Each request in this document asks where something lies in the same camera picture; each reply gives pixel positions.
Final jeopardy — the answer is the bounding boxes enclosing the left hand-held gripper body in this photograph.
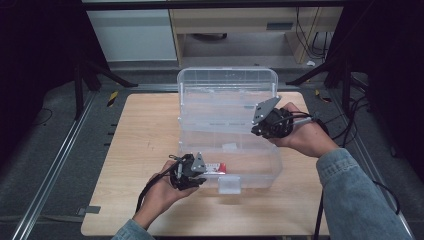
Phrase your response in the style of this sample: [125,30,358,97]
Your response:
[169,151,208,192]

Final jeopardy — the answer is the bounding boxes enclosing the black stand legs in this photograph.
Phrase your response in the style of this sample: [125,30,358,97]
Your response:
[72,49,140,122]
[285,49,355,116]

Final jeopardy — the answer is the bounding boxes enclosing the red and white medicine box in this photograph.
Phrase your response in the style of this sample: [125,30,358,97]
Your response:
[203,162,228,176]

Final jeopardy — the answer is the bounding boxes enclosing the black cables under desk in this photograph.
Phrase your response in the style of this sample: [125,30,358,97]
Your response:
[294,7,335,61]

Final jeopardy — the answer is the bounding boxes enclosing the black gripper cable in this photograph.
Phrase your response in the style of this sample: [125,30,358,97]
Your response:
[134,154,184,214]
[271,111,331,240]

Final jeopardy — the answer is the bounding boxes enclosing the white cabinet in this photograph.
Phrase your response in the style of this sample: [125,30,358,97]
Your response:
[85,9,178,63]

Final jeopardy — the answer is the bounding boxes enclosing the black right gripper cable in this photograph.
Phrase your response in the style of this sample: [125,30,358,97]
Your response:
[271,111,331,240]

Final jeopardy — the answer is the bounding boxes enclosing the yellow and black tape strip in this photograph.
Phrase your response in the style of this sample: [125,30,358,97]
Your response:
[106,90,120,108]
[314,88,333,103]

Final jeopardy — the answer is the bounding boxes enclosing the person's left hand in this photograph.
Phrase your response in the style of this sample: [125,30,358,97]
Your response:
[132,159,200,230]

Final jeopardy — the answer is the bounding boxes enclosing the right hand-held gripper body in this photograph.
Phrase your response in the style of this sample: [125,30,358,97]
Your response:
[250,95,295,140]

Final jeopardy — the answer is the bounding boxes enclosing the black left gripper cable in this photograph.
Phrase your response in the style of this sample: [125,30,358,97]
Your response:
[134,154,184,214]

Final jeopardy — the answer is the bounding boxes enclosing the clear plastic storage box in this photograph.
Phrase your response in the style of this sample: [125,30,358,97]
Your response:
[176,66,284,195]

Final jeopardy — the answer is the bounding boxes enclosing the black floor cables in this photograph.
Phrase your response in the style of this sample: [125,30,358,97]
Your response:
[329,94,372,148]

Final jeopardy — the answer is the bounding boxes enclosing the person's right hand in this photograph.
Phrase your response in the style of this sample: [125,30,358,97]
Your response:
[267,101,340,159]

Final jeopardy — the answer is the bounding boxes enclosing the grey tape piece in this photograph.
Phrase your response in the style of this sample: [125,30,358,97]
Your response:
[76,205,102,216]

